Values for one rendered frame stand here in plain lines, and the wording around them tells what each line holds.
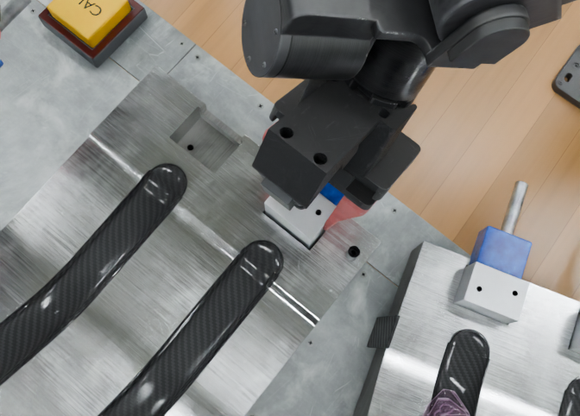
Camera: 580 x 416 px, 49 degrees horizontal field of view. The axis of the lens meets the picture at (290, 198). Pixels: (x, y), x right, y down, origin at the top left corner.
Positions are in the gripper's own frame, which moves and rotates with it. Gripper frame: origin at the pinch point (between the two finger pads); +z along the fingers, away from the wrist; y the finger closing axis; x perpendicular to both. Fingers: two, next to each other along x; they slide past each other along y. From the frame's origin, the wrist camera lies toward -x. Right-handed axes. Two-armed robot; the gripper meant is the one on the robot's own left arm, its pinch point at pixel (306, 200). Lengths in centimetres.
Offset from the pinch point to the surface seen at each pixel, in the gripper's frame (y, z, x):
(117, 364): -3.6, 11.7, -16.4
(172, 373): 0.2, 11.6, -14.0
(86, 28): -29.6, 5.3, 4.9
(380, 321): 11.5, 9.5, 2.3
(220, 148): -10.0, 4.1, 2.3
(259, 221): -2.3, 3.5, -2.1
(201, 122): -13.0, 3.7, 2.9
